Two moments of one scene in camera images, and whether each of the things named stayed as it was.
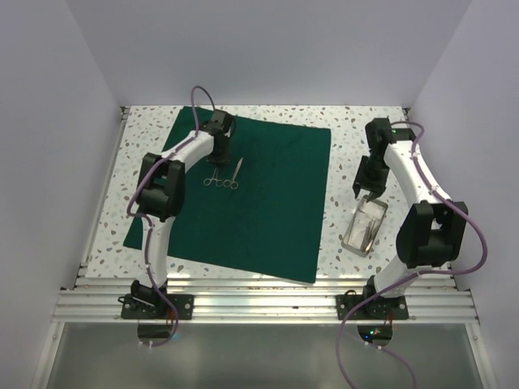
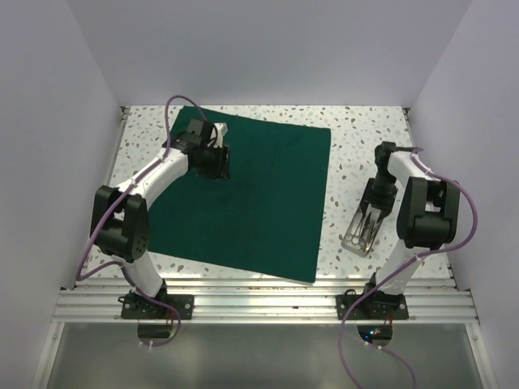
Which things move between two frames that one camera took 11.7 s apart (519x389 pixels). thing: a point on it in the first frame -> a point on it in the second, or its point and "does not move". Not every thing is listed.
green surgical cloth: x=262 y=210 does not move
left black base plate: x=156 y=306 does not move
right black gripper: x=376 y=187 -> x=384 y=204
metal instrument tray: x=363 y=228 does not move
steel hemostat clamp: x=219 y=183 -> x=349 y=237
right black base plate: x=380 y=308 does not move
